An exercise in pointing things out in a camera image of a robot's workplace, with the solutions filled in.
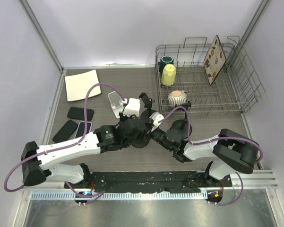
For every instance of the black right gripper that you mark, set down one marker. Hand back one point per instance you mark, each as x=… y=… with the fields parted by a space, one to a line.
x=151 y=133

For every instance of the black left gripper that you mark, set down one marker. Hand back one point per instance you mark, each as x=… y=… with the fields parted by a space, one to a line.
x=123 y=117

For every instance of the black round-base phone stand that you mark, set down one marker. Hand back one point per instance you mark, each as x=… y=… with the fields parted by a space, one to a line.
x=148 y=105

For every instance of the lilac-case phone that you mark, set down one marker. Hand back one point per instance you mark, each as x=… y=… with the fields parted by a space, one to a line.
x=81 y=129

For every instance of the black phone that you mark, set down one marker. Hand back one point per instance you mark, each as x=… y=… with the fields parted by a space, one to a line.
x=65 y=132
x=78 y=113

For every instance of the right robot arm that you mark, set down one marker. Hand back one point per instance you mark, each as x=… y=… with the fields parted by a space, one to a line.
x=236 y=153

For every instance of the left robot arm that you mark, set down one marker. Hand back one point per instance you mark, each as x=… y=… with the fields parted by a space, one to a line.
x=41 y=163

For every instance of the white folding phone stand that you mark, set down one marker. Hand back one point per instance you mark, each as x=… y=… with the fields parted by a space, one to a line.
x=116 y=103

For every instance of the striped white ceramic bowl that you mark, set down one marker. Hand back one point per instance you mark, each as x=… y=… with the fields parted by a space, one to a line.
x=177 y=97

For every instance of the yellow faceted cup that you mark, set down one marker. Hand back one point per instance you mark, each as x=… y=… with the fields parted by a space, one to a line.
x=168 y=75

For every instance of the white square plate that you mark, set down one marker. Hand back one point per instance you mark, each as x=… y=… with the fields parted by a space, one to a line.
x=78 y=85

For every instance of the dark green mug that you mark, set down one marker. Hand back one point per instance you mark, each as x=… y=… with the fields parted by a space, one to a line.
x=166 y=62

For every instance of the floral square plate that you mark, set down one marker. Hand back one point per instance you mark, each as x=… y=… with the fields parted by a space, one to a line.
x=214 y=60

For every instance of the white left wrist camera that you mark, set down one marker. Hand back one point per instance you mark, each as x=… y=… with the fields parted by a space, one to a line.
x=130 y=107

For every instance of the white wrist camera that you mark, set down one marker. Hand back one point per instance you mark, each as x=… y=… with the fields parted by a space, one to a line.
x=130 y=107
x=157 y=118

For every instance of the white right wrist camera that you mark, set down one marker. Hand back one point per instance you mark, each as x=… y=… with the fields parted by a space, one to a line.
x=157 y=118

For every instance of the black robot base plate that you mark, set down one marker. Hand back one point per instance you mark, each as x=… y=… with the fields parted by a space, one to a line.
x=150 y=182

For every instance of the grey wire dish rack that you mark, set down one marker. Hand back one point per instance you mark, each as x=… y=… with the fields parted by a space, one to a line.
x=236 y=88

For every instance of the white slotted cable duct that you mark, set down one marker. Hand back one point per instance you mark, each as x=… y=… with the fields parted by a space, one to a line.
x=68 y=195

